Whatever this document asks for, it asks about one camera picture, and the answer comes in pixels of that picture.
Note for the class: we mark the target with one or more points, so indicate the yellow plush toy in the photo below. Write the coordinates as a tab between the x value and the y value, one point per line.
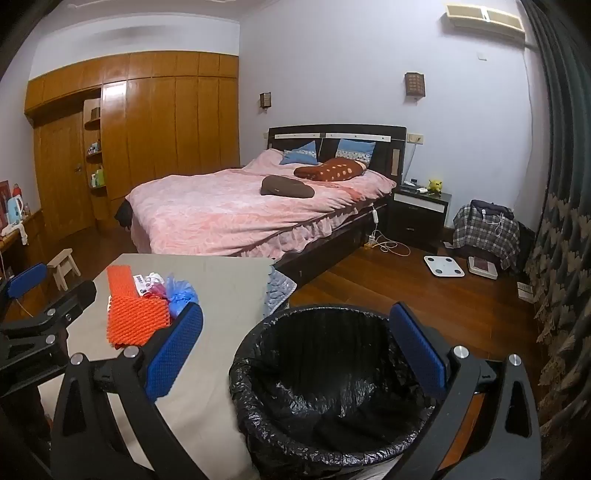
435	185

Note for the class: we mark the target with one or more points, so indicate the small brown wall lamp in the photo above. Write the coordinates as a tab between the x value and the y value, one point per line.
265	99

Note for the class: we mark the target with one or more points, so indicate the beige air conditioner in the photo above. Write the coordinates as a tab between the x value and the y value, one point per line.
485	18

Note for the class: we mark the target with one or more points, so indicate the white tissue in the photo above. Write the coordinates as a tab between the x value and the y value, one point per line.
154	278

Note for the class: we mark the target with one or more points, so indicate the blue plastic bag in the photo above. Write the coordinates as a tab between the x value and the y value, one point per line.
180	293

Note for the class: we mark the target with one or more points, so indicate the dark bag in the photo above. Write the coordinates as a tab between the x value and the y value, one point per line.
491	207

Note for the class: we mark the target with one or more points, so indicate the blue white kettle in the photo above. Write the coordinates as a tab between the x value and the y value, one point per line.
14	210

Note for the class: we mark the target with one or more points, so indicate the wall socket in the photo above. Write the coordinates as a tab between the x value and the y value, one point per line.
415	137

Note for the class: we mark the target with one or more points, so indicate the dark wooden bed frame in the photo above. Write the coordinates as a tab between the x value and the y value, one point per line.
327	150

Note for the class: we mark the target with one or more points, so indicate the small wooden stool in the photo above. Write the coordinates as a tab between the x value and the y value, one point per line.
62	265

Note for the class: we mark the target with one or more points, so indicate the black cloth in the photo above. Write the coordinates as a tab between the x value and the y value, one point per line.
123	214

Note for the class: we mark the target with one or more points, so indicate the black device on nightstand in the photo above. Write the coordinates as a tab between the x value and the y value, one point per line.
411	188

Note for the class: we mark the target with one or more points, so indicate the white bathroom scale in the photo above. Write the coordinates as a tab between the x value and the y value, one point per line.
444	265

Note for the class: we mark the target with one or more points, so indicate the pink plastic bag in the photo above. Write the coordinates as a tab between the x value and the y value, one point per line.
159	291

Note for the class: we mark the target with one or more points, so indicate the blue patterned pillow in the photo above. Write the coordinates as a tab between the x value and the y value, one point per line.
353	150

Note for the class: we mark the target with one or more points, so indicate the black white nightstand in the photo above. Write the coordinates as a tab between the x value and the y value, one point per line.
418	217

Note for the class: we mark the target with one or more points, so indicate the large brown wall lamp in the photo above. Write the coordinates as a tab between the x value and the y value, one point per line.
414	84

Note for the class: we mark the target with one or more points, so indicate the bed with pink blanket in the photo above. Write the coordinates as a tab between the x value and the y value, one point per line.
207	207

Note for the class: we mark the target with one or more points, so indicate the wooden wardrobe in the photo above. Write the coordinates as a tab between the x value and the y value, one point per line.
161	138

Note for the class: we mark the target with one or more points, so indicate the small shelf bottles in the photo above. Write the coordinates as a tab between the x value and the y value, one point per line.
94	147

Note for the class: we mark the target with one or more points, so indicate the white papers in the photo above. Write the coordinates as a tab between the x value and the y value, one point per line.
525	291

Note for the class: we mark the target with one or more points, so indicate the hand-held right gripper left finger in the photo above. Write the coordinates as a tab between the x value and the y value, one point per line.
178	350

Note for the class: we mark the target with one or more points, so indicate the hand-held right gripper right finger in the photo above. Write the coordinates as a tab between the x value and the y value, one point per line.
415	346

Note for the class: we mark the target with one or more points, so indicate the dark green patterned curtain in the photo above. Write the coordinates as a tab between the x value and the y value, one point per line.
563	161

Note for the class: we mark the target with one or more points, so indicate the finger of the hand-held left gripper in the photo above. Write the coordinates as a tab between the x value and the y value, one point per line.
27	279
69	302

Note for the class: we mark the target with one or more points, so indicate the yellow white plug adapter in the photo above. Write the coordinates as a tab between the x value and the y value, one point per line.
369	242

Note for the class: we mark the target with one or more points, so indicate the red dotted pillow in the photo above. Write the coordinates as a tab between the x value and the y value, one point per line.
330	170

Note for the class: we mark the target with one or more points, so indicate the red picture frame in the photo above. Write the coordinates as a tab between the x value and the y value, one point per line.
3	203

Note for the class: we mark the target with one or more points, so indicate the plaid cloth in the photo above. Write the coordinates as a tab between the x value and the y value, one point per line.
485	233

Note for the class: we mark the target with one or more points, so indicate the brown pillow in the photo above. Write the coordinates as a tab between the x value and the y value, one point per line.
284	187

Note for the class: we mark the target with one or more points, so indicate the blue quilted cloth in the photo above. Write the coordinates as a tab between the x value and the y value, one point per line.
279	288

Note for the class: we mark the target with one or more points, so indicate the orange foam net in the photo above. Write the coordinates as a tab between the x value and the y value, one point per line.
134	321

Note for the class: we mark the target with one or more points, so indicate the white scale with red panel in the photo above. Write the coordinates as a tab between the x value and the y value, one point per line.
482	266

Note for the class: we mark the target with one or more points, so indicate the waste bin with black bag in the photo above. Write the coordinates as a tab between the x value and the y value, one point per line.
323	392

